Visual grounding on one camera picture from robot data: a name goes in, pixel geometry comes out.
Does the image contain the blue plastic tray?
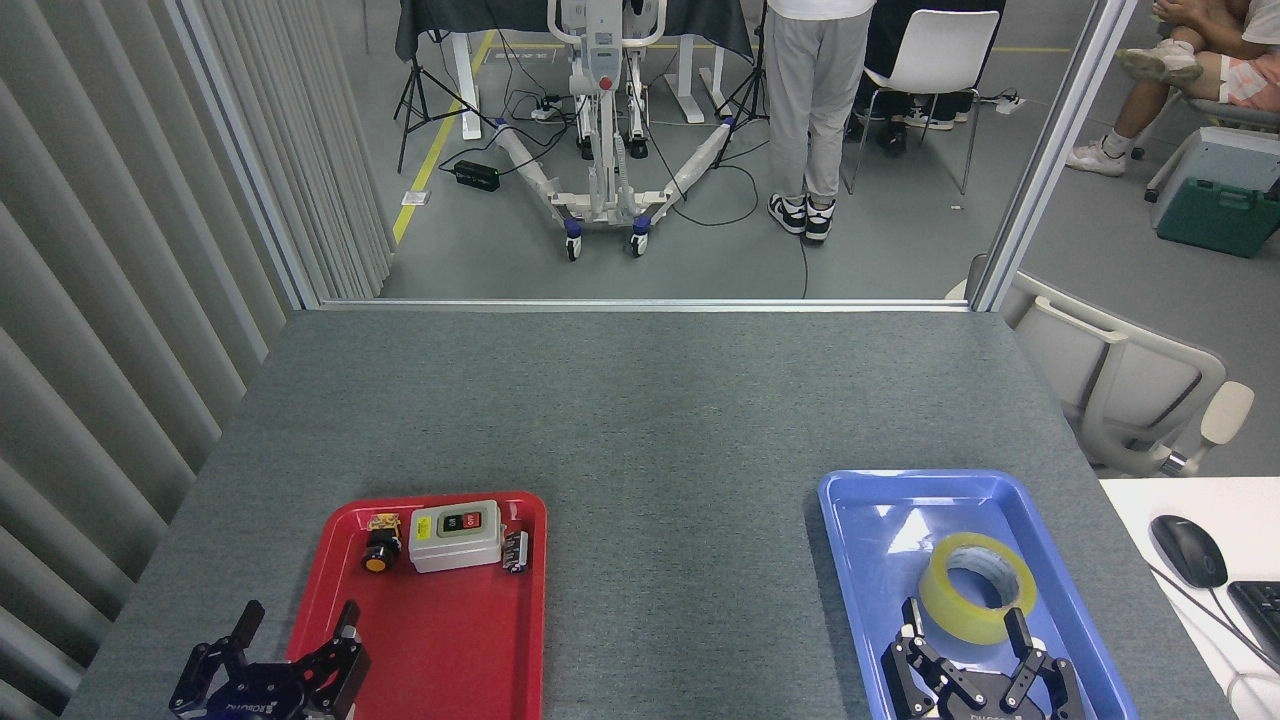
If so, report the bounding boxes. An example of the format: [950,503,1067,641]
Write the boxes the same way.
[818,470,1141,720]

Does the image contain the black computer mouse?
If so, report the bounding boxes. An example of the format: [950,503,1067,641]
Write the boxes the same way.
[1150,515,1229,589]

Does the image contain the silver frame post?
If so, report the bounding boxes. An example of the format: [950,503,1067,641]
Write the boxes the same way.
[165,0,321,311]
[972,0,1141,313]

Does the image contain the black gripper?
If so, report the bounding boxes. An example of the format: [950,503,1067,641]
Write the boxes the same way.
[882,598,1086,720]
[168,600,371,720]

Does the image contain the black tripod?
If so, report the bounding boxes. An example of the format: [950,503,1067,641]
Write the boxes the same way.
[393,0,501,176]
[712,0,771,171]

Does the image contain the grey white office chair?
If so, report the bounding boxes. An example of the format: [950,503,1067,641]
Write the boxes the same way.
[948,255,1256,478]

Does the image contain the yellow tape roll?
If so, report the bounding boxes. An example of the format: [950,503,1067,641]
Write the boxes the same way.
[918,532,1038,646]

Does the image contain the silver frame rail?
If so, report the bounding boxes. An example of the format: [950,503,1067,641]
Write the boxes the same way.
[318,298,971,313]

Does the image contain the black mouse cable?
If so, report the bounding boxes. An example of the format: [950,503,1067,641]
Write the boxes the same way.
[1148,565,1280,673]

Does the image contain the white side table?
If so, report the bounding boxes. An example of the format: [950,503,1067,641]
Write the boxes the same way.
[1100,477,1280,720]

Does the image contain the seated person in black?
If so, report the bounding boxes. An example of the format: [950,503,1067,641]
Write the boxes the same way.
[845,0,1009,156]

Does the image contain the red plastic tray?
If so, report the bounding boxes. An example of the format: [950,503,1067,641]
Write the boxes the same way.
[285,490,549,720]

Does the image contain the white two-button switch box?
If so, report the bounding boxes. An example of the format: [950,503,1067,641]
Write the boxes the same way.
[408,499,504,573]

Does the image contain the grey vertical blind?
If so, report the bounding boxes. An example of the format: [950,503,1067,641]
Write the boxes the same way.
[0,0,393,720]

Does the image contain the green plastic case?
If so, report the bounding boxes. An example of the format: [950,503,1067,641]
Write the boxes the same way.
[1157,178,1280,259]

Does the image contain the grey white box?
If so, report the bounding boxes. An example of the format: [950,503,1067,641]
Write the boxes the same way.
[1145,127,1280,231]

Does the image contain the black orange push button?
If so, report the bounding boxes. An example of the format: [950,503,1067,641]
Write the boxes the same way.
[362,513,403,574]

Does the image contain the table with black cloth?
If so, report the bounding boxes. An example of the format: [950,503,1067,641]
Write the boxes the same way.
[395,0,754,141]

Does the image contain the white wheeled stand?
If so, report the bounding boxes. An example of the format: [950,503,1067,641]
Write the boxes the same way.
[495,0,736,261]

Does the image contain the black keyboard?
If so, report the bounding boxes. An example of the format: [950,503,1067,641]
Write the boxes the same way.
[1227,581,1280,666]

